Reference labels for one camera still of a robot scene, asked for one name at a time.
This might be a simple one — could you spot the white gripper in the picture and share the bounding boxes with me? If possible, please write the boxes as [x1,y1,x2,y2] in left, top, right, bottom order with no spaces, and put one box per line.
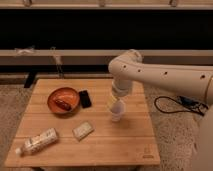
[107,96,125,122]

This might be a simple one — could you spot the white rectangular eraser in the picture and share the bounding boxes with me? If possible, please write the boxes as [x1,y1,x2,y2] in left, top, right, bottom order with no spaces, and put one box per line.
[72,122,94,141]

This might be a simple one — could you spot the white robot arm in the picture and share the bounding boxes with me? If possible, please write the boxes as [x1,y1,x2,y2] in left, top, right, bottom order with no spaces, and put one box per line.
[108,49,213,171]

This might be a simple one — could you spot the orange ceramic cup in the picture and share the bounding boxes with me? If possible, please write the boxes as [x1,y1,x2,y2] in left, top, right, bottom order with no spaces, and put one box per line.
[47,87,80,115]

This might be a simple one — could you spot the red object in cup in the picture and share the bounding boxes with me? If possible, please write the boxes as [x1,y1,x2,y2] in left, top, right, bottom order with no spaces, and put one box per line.
[55,99,71,111]

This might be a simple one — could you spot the black rectangular phone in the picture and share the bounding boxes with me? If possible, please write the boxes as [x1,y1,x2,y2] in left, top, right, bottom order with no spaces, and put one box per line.
[79,90,92,108]

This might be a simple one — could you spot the wooden table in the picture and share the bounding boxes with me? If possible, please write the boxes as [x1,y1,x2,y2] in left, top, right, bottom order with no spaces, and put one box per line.
[5,79,160,167]

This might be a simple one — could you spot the blue power adapter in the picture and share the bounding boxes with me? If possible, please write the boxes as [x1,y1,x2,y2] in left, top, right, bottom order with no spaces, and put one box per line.
[179,96,198,105]

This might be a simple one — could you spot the black table leg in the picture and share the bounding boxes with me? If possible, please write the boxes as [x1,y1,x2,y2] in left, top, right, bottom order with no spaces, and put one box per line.
[24,71,37,88]

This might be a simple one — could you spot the black cable on floor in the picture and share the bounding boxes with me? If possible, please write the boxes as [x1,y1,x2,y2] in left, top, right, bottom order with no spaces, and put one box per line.
[153,95,209,117]

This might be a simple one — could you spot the white horizontal rail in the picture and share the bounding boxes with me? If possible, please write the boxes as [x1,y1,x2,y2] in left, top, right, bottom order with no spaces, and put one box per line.
[0,49,213,66]

